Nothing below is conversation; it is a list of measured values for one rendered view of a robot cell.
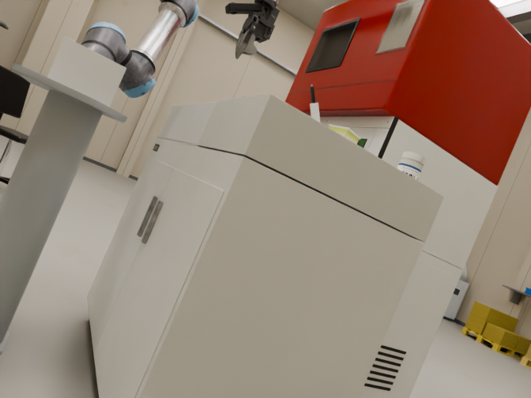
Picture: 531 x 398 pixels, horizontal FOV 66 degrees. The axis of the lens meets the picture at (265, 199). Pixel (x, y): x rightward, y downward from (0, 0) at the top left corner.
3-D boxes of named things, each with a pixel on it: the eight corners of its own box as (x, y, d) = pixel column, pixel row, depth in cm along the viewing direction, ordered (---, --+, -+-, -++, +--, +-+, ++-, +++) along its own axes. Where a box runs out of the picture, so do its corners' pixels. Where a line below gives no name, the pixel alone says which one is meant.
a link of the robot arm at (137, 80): (96, 74, 141) (163, -19, 166) (126, 105, 152) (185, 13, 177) (118, 69, 135) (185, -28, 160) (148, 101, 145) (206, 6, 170)
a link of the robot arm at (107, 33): (69, 48, 131) (83, 25, 139) (100, 80, 140) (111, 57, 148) (97, 33, 126) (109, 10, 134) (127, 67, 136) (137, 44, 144)
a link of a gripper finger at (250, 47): (252, 65, 135) (263, 39, 135) (237, 55, 132) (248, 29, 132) (248, 65, 137) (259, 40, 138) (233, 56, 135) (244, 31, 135)
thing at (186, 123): (179, 146, 172) (193, 116, 173) (225, 158, 124) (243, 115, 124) (159, 137, 168) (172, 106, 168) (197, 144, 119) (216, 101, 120)
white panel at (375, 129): (261, 185, 221) (290, 118, 222) (355, 219, 149) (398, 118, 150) (256, 184, 220) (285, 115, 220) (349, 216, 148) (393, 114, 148)
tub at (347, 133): (333, 153, 126) (341, 133, 126) (352, 159, 121) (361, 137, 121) (319, 144, 121) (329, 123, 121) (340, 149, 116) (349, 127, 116)
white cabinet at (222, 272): (208, 343, 202) (273, 190, 203) (312, 507, 117) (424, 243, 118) (74, 313, 172) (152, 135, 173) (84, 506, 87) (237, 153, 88)
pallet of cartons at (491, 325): (530, 363, 729) (544, 331, 729) (494, 351, 684) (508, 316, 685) (492, 343, 799) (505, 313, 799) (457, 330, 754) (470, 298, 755)
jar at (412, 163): (401, 186, 131) (413, 159, 131) (419, 189, 125) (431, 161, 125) (387, 178, 128) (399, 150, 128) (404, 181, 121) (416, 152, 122)
